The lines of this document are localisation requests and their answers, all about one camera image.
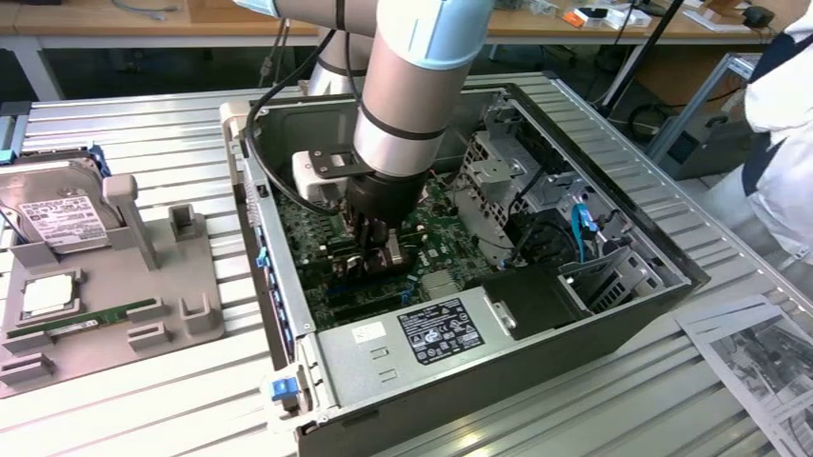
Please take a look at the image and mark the long black expansion slot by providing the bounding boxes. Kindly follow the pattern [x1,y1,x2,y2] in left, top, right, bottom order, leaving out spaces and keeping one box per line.
[332,293,407,323]

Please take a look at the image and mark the aluminium profile frame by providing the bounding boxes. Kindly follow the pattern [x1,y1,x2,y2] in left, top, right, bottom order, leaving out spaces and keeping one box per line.
[643,50,763,168]

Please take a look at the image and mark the black power adapter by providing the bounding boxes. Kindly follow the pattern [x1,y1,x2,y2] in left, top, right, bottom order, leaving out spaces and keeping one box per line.
[741,4,774,29]

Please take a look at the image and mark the thick black camera cable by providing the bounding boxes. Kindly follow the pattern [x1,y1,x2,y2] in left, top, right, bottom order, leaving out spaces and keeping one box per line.
[244,18,356,214]

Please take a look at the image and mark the person in white coat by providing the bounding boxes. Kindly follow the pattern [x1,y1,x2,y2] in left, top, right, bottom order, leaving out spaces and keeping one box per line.
[722,13,813,268]

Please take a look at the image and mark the silver CPU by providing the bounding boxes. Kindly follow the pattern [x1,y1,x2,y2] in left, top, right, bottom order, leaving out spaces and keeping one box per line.
[21,274,76,318]

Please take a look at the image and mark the green RAM stick with label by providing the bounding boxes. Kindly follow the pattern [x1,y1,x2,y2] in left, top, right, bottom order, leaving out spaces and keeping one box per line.
[9,298,157,334]

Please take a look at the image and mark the aluminium bracket with blue clip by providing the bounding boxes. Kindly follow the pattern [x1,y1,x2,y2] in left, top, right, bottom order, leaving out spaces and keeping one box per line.
[0,101,32,166]

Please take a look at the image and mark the hard disk with white label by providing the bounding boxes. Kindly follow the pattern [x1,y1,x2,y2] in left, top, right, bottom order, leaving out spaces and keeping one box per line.
[0,141,123,256]

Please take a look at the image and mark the black tripod pole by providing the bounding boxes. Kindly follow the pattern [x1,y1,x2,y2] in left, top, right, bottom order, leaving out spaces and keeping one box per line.
[599,0,685,109]

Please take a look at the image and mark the green motherboard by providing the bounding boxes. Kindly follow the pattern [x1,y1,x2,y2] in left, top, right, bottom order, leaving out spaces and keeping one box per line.
[275,175,503,329]

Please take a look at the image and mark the black graphics card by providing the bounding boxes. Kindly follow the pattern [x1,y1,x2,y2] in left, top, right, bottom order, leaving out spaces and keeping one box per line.
[296,242,415,289]

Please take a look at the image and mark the metal disk bay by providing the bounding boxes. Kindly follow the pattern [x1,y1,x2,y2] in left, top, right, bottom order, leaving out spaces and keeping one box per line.
[456,129,535,234]

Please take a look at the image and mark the blue wire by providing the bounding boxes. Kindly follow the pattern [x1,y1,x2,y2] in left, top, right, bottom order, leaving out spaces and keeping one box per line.
[570,203,598,264]

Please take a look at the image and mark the wooden desk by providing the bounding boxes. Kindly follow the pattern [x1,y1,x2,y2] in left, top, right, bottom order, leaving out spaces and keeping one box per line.
[0,0,807,101]

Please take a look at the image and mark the silver power supply with label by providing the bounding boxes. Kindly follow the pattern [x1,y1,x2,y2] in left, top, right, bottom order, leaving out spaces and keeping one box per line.
[314,285,519,408]

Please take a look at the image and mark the printed paper sheet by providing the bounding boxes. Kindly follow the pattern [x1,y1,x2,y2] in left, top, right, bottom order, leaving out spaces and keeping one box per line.
[673,293,813,457]

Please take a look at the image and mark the white box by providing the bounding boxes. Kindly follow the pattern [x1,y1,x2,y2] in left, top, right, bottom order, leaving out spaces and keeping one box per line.
[574,5,653,30]

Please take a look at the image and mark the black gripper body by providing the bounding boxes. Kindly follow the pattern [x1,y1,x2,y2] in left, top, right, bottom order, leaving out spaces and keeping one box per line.
[344,170,428,228]

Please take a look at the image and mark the open black PC case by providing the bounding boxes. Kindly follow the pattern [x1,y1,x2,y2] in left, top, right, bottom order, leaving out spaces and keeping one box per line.
[219,83,710,457]

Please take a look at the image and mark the grey box device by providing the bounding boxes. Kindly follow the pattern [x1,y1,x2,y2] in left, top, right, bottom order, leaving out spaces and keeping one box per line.
[659,115,757,181]

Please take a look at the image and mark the grey cable with connector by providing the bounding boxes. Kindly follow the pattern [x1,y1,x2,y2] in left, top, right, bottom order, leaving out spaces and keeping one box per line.
[257,18,291,88]

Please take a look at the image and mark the grey parts rack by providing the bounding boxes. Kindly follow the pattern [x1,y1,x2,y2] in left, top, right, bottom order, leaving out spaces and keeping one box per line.
[0,173,227,399]

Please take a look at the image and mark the silver chipset heat sink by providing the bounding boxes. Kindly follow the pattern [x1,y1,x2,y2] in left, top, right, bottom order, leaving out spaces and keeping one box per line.
[418,273,462,299]

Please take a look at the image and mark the blue case latch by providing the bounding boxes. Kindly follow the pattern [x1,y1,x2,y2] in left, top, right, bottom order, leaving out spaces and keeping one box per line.
[264,378,299,401]

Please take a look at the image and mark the black power wire bundle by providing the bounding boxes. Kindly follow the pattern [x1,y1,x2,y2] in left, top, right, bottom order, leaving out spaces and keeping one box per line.
[507,211,573,268]

